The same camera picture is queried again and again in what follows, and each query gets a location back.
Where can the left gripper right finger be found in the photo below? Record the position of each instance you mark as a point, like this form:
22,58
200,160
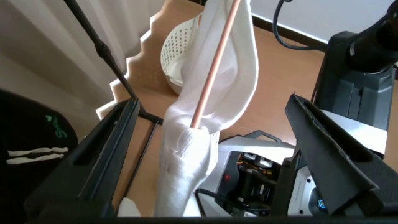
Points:
342,168

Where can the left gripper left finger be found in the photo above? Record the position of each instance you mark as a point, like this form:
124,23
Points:
93,161

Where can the black shorts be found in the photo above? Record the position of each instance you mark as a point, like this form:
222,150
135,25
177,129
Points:
28,124

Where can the white t-shirt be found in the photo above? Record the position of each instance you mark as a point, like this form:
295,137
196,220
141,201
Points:
186,155

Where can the pink clothes hanger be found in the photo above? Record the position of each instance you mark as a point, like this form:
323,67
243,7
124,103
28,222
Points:
214,62

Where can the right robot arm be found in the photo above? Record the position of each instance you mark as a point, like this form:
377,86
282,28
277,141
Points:
373,46

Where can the black clothes rack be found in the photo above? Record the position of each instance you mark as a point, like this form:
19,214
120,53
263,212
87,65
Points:
102,49

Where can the white laundry basket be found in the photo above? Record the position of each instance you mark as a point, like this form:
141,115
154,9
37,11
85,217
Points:
174,46

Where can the white curtain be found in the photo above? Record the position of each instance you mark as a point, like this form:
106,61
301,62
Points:
46,46

